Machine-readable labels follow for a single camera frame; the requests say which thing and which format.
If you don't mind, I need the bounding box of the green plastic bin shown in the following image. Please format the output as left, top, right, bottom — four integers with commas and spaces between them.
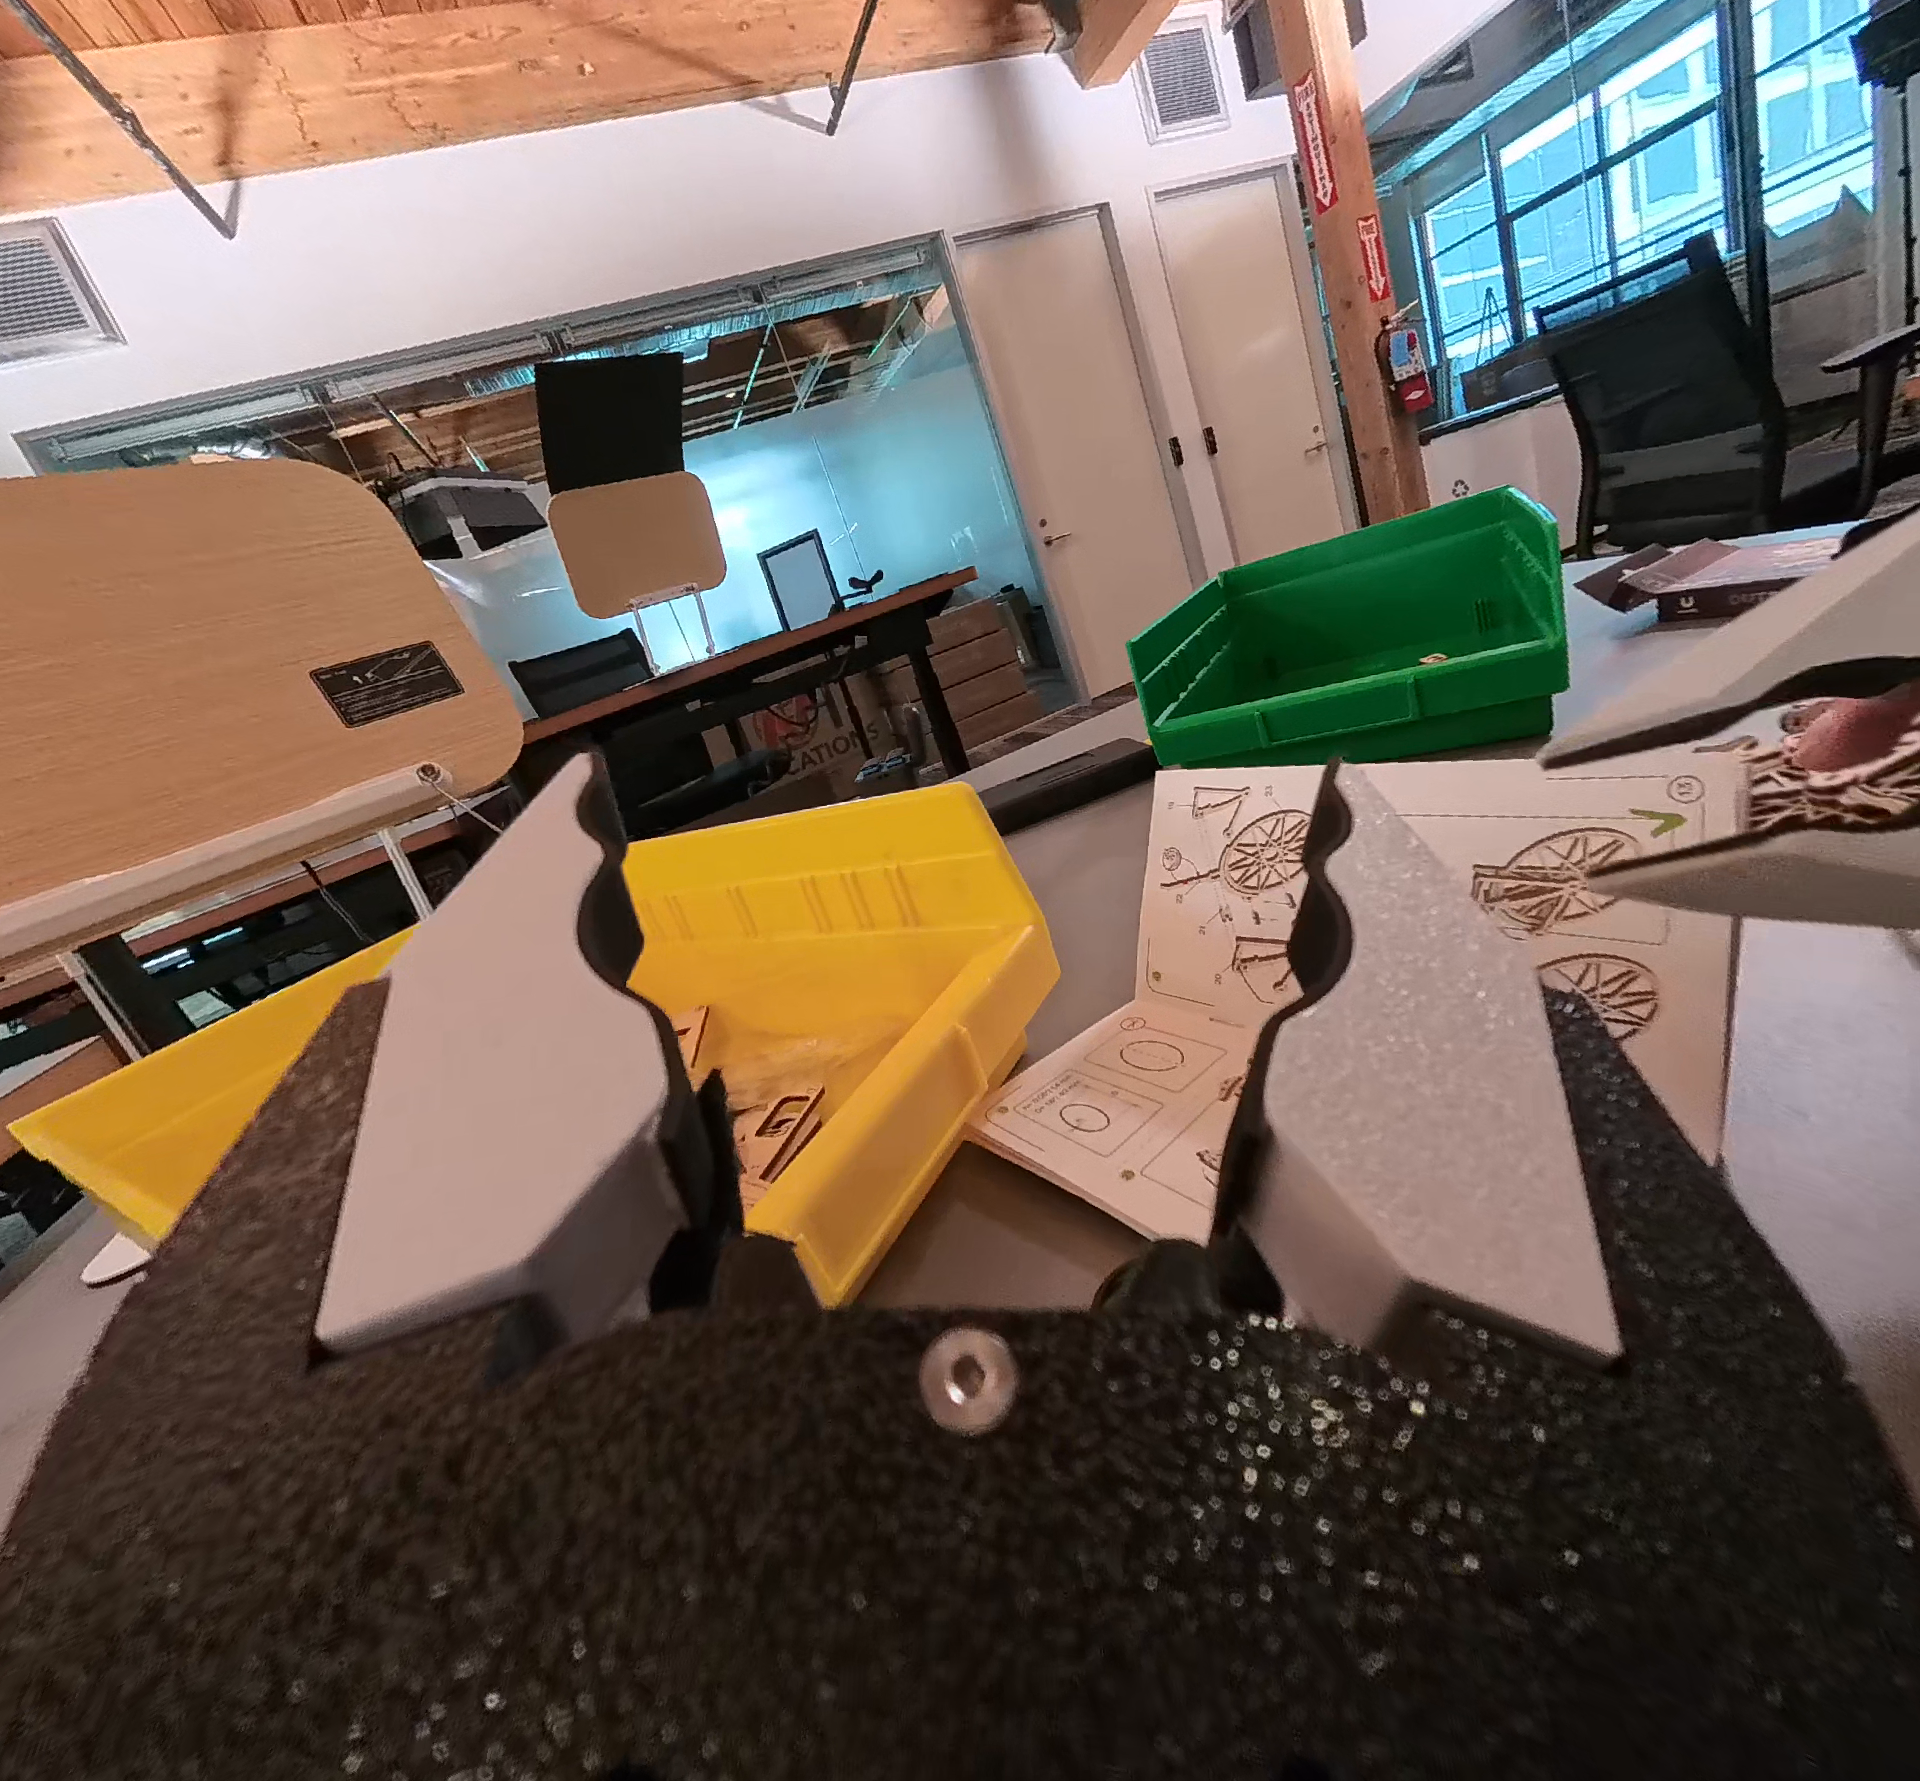
1124, 481, 1571, 773

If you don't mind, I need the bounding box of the black desk chair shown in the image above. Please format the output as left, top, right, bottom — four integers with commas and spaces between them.
506, 627, 710, 796

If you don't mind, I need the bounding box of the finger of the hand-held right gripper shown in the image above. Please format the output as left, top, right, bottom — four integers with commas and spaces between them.
1543, 511, 1920, 771
1588, 788, 1920, 932

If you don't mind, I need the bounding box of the white recycling bin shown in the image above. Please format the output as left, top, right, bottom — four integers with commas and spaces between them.
1422, 397, 1579, 525

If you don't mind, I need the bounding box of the ceiling vent grille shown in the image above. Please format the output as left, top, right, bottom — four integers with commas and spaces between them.
0, 216, 124, 368

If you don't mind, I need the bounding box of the stack of cardboard boxes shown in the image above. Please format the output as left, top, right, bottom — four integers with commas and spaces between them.
719, 589, 1085, 765

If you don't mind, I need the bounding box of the black flag panel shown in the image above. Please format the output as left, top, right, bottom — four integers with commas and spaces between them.
533, 350, 690, 497

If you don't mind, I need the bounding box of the yellow plastic bin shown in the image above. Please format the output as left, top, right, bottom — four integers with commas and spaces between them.
5, 778, 1065, 1310

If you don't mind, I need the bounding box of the wooden support post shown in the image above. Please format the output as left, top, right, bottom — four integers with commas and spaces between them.
1241, 0, 1430, 525

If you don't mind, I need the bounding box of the paper instruction booklet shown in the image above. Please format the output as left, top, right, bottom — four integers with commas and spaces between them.
966, 755, 1751, 1244

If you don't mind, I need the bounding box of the pile of wooden puzzle pieces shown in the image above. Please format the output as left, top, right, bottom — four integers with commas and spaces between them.
665, 1006, 830, 1192

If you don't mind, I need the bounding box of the flat black block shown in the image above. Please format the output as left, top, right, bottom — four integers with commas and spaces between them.
977, 736, 1158, 839

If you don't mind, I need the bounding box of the long brown table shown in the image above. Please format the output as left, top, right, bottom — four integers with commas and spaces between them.
514, 564, 981, 782

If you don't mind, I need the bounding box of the dark puzzle box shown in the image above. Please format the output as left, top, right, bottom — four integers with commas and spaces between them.
1588, 533, 1851, 632

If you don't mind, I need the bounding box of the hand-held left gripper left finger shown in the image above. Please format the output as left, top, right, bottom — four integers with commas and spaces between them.
312, 751, 710, 1366

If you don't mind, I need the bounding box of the large tilted wooden tabletop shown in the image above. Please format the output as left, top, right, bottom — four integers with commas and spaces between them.
0, 463, 530, 967

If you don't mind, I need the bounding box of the white wall vent grille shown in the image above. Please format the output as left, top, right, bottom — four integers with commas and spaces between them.
1133, 15, 1250, 146

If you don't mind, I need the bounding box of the white door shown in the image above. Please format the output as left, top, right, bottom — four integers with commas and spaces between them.
951, 202, 1197, 587
1149, 163, 1355, 571

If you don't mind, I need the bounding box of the black mesh office chair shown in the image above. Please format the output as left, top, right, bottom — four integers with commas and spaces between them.
1534, 234, 1791, 556

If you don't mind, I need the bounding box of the small tilted wooden tabletop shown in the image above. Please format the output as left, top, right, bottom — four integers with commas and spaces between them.
544, 471, 733, 623

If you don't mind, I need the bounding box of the grey desk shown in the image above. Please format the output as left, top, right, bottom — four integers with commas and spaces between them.
0, 516, 1920, 1512

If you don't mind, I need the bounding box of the wooden wheel puzzle piece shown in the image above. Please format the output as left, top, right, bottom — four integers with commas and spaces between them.
1738, 698, 1920, 840

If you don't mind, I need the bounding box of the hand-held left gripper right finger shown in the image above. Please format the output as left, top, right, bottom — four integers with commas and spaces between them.
1212, 756, 1632, 1373

